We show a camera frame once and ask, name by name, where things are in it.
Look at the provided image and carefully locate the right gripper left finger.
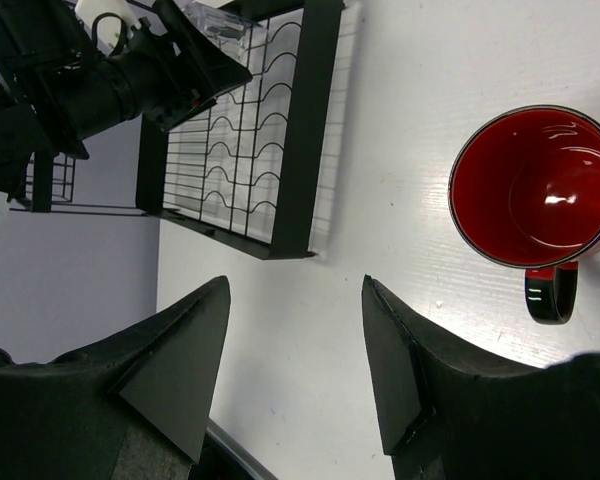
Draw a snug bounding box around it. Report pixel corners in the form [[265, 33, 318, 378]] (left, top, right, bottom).
[[0, 276, 230, 479]]

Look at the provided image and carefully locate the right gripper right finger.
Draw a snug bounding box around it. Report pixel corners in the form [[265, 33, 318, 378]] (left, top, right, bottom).
[[362, 277, 600, 479]]

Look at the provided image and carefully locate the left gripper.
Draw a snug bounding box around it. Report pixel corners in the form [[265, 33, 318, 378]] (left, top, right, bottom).
[[54, 1, 253, 135]]

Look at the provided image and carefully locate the clear glass tumbler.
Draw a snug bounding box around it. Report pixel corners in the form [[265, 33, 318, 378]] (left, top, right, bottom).
[[182, 1, 268, 66]]

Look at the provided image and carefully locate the red ceramic mug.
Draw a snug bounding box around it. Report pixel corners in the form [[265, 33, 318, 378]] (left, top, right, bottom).
[[448, 104, 600, 325]]

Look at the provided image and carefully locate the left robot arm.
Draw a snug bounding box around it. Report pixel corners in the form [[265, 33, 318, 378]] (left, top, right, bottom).
[[0, 1, 252, 199]]

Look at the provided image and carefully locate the black wire dish rack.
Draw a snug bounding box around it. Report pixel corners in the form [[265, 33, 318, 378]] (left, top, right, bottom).
[[13, 1, 345, 260]]

